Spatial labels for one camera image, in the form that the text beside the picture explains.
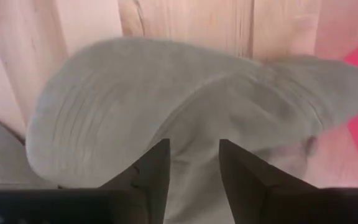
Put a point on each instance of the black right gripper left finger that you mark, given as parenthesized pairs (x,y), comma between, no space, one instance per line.
(151,174)

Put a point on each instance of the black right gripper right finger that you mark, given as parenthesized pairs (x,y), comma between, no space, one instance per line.
(247,177)

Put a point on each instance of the grey-green cap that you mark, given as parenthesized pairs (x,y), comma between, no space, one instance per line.
(154,109)

